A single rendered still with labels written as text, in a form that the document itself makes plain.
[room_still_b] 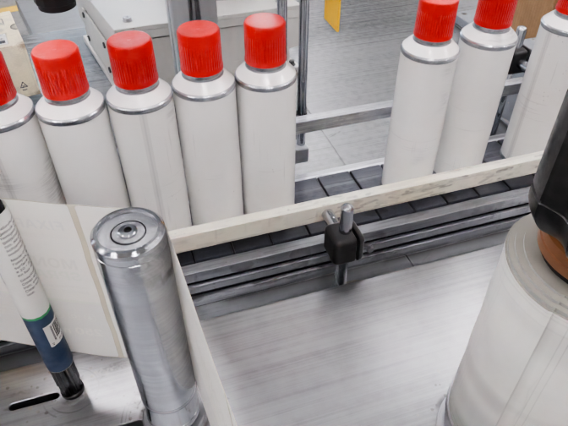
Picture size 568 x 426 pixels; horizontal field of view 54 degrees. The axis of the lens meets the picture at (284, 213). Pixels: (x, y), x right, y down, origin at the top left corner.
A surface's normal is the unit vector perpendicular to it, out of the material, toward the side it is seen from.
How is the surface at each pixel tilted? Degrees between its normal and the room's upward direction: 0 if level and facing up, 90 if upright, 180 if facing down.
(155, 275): 90
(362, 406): 0
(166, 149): 90
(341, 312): 0
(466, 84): 90
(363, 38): 0
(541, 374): 91
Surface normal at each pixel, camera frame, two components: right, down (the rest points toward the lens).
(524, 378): -0.68, 0.51
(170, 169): 0.70, 0.47
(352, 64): 0.00, -0.74
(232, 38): 0.48, 0.59
